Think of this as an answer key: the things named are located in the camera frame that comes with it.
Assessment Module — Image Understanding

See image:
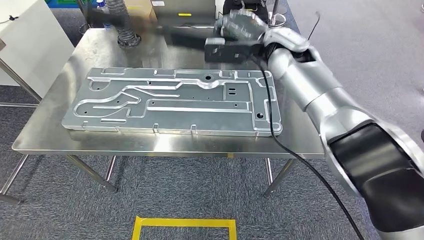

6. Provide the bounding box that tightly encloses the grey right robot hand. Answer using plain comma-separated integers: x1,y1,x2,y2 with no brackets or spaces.
213,9,270,43

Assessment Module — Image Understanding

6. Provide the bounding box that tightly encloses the stainless steel workbench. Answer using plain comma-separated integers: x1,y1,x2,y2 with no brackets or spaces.
11,26,326,200

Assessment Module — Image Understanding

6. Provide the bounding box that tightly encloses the black device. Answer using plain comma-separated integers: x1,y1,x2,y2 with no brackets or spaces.
222,0,270,24

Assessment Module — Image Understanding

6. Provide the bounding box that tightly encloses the chrome stanchion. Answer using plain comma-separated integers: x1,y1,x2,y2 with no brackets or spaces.
267,0,288,29

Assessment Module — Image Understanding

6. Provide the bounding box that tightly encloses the grey metal box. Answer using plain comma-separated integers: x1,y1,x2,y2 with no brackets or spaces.
150,0,217,28

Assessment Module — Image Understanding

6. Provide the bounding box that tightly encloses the cardboard box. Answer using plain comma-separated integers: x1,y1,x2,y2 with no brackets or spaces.
126,0,158,25

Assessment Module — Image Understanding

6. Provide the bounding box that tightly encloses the machined aluminium plate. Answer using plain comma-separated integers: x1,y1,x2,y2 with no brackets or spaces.
60,66,284,138

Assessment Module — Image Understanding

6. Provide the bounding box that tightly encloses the white cabinet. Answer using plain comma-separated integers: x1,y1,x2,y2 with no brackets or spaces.
0,0,76,99

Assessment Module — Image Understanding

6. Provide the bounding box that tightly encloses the steel side table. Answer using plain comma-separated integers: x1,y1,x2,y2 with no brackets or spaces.
0,56,43,205

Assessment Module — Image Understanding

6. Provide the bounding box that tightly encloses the black cable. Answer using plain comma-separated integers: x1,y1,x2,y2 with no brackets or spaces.
253,56,366,240

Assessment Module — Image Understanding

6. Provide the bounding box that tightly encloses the grey corrugated hose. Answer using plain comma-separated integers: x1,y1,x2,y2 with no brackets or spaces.
105,0,143,49

